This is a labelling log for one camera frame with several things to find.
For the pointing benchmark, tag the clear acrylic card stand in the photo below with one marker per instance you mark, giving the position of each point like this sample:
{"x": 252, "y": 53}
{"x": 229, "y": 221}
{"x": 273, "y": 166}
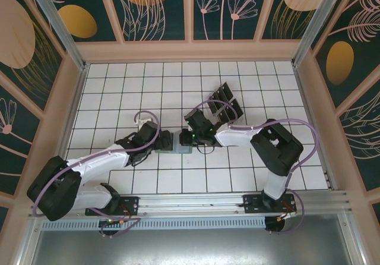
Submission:
{"x": 215, "y": 116}

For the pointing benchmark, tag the green blue card holder wallet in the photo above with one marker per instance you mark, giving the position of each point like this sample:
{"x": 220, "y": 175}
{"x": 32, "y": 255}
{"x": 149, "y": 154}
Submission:
{"x": 181, "y": 149}

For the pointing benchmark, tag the aluminium mounting rail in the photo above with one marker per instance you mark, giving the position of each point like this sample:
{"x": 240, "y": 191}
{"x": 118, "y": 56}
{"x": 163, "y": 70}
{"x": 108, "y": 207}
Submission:
{"x": 190, "y": 201}

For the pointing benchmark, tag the grey metal sheet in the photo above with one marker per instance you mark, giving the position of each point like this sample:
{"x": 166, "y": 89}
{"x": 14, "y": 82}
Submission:
{"x": 190, "y": 247}

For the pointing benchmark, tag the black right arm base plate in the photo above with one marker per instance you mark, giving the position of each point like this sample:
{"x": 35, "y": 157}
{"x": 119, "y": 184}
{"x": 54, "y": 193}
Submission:
{"x": 252, "y": 202}

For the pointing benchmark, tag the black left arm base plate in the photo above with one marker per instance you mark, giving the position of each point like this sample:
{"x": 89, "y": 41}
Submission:
{"x": 130, "y": 203}

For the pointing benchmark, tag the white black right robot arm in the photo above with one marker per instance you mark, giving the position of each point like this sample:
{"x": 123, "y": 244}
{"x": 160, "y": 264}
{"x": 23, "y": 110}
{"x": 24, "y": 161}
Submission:
{"x": 276, "y": 146}

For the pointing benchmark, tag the black VIP card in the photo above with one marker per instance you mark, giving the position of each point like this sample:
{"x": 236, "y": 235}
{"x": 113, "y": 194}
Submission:
{"x": 231, "y": 113}
{"x": 228, "y": 90}
{"x": 213, "y": 104}
{"x": 237, "y": 109}
{"x": 225, "y": 116}
{"x": 223, "y": 95}
{"x": 218, "y": 99}

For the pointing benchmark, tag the aluminium frame post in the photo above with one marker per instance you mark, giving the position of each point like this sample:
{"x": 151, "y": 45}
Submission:
{"x": 59, "y": 27}
{"x": 317, "y": 21}

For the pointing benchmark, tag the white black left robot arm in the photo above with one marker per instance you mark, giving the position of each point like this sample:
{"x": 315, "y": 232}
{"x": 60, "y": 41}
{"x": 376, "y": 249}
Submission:
{"x": 56, "y": 193}

